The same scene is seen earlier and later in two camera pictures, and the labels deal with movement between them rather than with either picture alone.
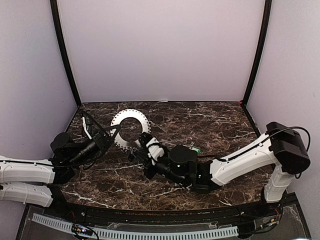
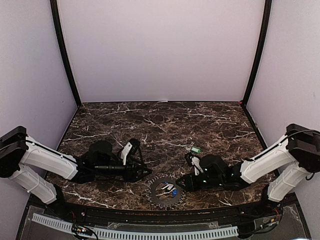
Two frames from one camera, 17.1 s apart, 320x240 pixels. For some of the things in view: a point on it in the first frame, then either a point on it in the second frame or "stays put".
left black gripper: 101,140 -> 133,176
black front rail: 250,212 stays put
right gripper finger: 137,158 -> 186,185
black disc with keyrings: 120,117 -> 153,199
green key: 196,149 stays put
